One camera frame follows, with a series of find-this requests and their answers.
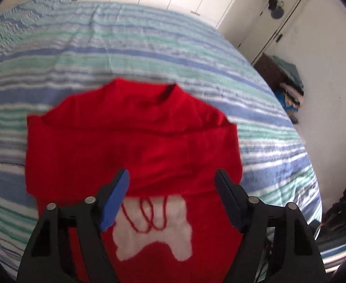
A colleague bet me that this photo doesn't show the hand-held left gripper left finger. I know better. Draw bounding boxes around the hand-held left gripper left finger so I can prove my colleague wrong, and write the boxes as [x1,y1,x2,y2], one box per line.
[16,169,130,283]

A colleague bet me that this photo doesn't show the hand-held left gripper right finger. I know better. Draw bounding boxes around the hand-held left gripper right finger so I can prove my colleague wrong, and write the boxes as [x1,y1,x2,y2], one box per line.
[215,169,328,283]

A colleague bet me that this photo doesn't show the red sweater with white rabbit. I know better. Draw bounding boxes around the red sweater with white rabbit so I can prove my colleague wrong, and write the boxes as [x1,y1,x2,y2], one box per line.
[25,77,243,283]

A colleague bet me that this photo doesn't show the pile of mixed clothes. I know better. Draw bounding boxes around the pile of mixed clothes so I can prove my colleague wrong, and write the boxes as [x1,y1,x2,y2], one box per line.
[273,83,304,124]

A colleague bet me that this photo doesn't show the teal folded cloth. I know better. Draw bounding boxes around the teal folded cloth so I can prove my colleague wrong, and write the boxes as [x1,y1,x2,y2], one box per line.
[271,55,304,93]

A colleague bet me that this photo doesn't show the blue green striped bedspread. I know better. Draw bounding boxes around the blue green striped bedspread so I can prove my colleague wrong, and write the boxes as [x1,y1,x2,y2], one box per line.
[0,0,322,280]

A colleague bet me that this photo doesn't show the white door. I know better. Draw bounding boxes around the white door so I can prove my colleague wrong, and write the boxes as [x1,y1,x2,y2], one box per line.
[251,0,304,64]

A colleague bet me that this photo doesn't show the dark hanging bag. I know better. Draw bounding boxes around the dark hanging bag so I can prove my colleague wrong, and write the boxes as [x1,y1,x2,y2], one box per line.
[268,0,285,19]

